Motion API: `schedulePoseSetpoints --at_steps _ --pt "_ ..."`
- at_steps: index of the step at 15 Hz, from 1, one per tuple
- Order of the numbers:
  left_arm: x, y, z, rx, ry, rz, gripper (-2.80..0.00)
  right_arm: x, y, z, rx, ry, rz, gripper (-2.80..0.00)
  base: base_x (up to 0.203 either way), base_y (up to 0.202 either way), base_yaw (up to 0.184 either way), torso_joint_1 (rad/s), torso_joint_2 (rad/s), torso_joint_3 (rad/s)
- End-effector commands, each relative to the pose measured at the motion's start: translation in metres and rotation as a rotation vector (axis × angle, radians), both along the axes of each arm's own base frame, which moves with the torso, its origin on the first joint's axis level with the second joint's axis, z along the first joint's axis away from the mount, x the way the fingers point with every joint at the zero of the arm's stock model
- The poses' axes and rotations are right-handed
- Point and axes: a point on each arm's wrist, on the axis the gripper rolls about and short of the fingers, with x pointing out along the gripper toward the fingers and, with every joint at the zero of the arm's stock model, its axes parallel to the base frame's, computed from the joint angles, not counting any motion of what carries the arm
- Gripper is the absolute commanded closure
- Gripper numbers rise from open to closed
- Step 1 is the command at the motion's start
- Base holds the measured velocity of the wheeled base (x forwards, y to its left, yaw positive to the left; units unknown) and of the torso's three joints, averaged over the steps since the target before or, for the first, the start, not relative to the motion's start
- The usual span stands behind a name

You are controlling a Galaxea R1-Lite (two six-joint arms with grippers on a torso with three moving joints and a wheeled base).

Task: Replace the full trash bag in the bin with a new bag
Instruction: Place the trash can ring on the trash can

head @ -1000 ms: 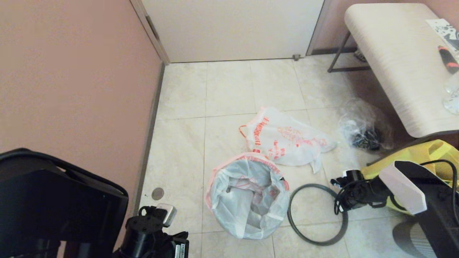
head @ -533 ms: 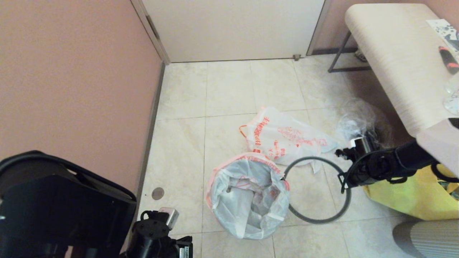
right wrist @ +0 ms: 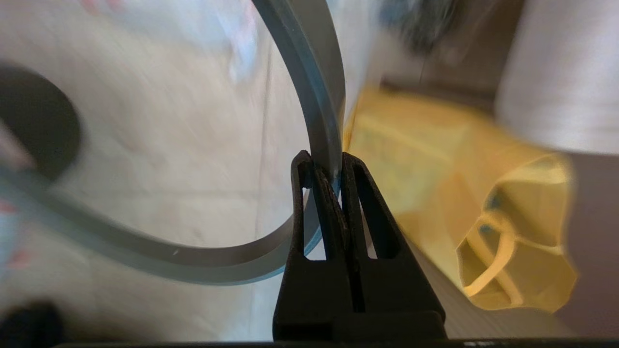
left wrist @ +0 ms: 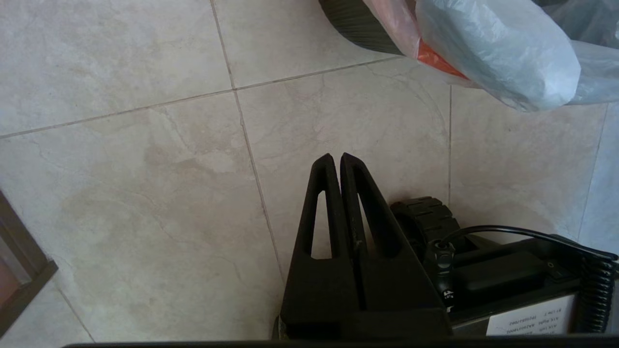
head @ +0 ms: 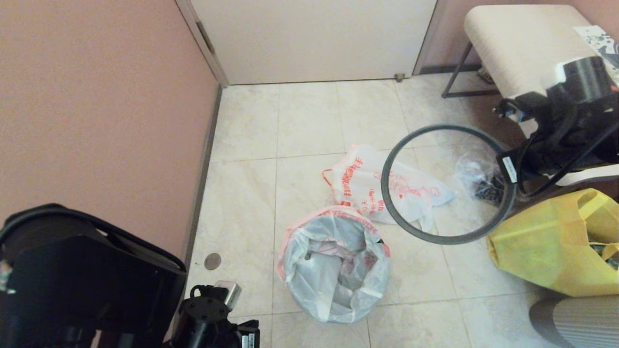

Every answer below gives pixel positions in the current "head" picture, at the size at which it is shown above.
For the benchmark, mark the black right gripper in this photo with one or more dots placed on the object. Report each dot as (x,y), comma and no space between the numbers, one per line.
(561,135)

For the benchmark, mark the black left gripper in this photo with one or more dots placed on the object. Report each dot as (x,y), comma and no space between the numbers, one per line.
(244,337)

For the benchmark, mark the white red-printed floor bag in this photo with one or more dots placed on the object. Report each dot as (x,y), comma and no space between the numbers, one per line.
(358,183)

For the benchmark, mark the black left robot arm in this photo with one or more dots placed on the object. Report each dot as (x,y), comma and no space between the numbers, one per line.
(82,285)

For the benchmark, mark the clear bag with dark items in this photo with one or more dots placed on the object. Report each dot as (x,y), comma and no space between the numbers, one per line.
(476,174)

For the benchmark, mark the yellow shopping bag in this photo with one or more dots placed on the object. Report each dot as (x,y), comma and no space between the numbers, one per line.
(537,251)

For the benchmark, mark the small round grey floor disc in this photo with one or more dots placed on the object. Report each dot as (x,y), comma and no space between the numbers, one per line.
(213,261)

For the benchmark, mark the small shoe-like object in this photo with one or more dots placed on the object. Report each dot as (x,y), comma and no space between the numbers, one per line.
(485,75)

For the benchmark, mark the light wood-grain table top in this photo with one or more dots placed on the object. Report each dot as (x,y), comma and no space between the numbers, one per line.
(517,48)

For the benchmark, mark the black and white printed paper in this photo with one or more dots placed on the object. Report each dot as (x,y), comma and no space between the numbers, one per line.
(599,38)

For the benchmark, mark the dark baseboard behind table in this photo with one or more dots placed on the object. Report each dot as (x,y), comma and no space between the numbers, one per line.
(449,70)

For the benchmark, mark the grey ribbed round object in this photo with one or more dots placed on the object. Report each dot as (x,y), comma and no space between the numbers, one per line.
(580,324)

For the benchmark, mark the white door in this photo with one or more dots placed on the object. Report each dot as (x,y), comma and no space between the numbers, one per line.
(314,38)

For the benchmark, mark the black metal table leg frame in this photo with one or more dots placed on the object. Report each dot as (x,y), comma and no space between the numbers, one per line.
(457,72)

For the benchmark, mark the grey door frame post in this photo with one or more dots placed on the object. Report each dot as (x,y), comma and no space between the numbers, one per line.
(428,43)
(203,38)

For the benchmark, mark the dark wall baseboard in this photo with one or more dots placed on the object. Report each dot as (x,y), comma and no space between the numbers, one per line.
(205,164)

